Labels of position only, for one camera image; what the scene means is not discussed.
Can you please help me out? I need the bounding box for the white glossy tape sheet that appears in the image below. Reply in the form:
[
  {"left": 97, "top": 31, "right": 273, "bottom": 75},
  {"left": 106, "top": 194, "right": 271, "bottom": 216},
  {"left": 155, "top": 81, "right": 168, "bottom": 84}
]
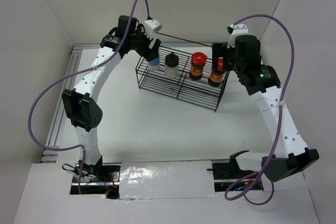
[{"left": 119, "top": 161, "right": 216, "bottom": 199}]

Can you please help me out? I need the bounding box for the red lid jar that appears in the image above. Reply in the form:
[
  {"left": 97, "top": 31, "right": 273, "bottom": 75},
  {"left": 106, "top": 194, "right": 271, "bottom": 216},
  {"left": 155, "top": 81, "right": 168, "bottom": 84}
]
[
  {"left": 208, "top": 58, "right": 228, "bottom": 87},
  {"left": 189, "top": 52, "right": 207, "bottom": 81}
]

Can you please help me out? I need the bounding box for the black lid white bottle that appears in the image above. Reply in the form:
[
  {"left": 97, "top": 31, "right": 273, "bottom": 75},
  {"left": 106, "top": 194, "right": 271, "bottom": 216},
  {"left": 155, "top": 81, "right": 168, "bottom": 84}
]
[{"left": 165, "top": 52, "right": 179, "bottom": 79}]

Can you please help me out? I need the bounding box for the purple cable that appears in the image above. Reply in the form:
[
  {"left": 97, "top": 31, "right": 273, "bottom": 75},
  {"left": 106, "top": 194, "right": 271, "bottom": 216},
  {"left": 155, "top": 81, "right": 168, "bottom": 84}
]
[
  {"left": 225, "top": 14, "right": 295, "bottom": 206},
  {"left": 27, "top": 0, "right": 152, "bottom": 196}
]

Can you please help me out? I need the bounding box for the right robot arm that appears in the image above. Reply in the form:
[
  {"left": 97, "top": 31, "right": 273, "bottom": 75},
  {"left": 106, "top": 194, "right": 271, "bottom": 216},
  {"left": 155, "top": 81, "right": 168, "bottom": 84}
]
[{"left": 212, "top": 35, "right": 320, "bottom": 182}]

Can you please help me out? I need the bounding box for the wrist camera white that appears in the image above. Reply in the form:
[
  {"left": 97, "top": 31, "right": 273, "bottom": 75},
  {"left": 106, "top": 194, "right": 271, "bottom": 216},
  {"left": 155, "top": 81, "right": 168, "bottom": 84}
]
[
  {"left": 227, "top": 24, "right": 249, "bottom": 49},
  {"left": 143, "top": 19, "right": 162, "bottom": 38}
]

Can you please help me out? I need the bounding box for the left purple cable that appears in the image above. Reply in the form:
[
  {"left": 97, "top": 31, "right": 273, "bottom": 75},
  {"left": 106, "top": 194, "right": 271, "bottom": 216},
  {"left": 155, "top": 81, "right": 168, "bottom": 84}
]
[{"left": 27, "top": 0, "right": 152, "bottom": 196}]

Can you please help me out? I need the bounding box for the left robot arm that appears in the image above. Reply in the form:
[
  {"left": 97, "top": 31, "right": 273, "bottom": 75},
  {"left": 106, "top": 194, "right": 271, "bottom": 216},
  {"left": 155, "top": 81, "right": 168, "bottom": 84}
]
[{"left": 61, "top": 15, "right": 162, "bottom": 182}]

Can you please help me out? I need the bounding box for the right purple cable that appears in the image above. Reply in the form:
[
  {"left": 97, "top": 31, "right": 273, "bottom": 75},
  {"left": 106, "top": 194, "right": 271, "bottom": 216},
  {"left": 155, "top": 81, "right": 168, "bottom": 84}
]
[{"left": 225, "top": 14, "right": 295, "bottom": 206}]

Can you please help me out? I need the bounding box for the aluminium rail frame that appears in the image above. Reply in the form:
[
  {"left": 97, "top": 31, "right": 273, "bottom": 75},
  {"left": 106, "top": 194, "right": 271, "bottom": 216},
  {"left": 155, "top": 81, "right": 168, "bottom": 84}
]
[{"left": 39, "top": 42, "right": 259, "bottom": 163}]

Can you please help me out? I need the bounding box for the silver lid blue label bottle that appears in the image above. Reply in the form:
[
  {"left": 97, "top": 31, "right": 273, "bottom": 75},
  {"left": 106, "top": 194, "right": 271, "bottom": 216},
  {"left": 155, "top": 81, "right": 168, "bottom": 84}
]
[{"left": 148, "top": 57, "right": 160, "bottom": 71}]

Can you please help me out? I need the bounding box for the black wire rack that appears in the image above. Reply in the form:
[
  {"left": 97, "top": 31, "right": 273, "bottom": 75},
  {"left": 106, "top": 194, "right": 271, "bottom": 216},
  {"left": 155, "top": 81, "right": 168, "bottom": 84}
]
[{"left": 135, "top": 44, "right": 229, "bottom": 112}]

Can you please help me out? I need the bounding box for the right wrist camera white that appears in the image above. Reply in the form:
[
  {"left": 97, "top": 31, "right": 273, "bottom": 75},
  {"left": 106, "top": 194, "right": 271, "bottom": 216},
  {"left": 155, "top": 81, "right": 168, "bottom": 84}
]
[{"left": 227, "top": 24, "right": 249, "bottom": 49}]

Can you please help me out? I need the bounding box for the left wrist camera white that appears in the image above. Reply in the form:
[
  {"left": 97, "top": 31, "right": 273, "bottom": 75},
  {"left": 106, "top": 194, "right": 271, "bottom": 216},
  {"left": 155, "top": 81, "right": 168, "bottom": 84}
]
[{"left": 143, "top": 19, "right": 162, "bottom": 38}]

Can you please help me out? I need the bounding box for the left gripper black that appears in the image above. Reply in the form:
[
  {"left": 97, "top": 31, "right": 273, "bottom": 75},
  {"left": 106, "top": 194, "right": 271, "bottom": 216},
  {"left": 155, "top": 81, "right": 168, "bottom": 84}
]
[{"left": 128, "top": 24, "right": 161, "bottom": 62}]

